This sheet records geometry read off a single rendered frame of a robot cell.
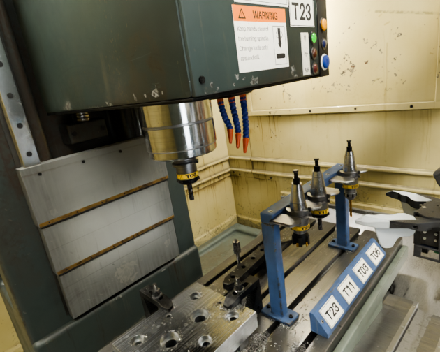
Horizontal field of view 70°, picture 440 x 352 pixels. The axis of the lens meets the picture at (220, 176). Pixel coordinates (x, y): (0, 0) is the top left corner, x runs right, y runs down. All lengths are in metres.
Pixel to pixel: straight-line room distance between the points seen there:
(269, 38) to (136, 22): 0.24
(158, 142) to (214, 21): 0.26
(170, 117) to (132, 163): 0.53
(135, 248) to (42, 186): 0.41
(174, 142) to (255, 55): 0.23
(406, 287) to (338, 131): 0.72
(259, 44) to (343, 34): 0.98
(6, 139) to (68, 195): 0.22
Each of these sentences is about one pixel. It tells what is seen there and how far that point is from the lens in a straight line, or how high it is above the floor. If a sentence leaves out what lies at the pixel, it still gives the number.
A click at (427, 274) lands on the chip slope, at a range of 1.49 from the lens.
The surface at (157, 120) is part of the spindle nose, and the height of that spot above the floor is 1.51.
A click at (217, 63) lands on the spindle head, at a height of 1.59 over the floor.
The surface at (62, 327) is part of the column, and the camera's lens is 1.25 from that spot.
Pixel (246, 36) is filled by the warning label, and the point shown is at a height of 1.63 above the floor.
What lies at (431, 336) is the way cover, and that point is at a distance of 1.28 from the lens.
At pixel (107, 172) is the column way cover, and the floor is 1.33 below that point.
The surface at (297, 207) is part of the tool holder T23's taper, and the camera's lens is 0.83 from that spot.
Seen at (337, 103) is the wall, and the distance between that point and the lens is 1.59.
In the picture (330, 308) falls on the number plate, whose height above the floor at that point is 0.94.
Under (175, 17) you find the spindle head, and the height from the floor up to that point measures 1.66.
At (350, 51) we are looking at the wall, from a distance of 1.56.
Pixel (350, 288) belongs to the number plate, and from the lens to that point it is 1.05.
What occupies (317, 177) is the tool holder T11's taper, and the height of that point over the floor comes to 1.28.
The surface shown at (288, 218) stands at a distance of 0.81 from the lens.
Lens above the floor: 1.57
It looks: 17 degrees down
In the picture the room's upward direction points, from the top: 9 degrees counter-clockwise
